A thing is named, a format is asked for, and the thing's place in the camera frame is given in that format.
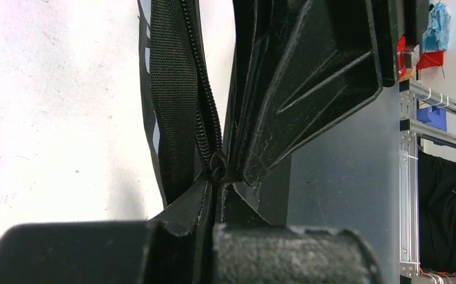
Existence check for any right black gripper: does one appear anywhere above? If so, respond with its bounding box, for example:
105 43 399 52
227 0 430 185

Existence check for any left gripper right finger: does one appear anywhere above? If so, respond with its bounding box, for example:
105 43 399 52
212 184 383 284

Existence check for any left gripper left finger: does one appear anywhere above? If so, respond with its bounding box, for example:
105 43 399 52
0 172 213 284

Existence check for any black racket bag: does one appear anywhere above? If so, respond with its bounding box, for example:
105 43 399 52
137 0 237 208

